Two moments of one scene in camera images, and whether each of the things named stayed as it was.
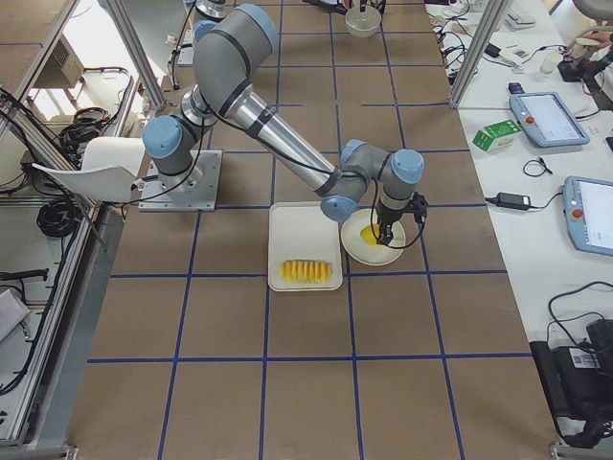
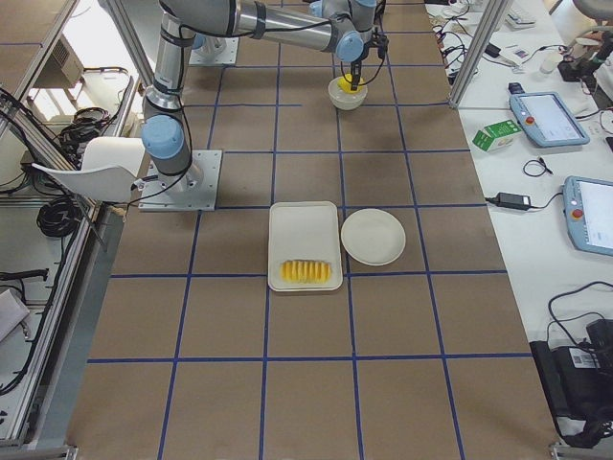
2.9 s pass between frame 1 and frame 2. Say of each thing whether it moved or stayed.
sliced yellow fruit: stayed
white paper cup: stayed
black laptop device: stayed
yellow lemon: moved
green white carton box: stayed
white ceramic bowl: moved
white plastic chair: stayed
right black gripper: moved
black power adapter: stayed
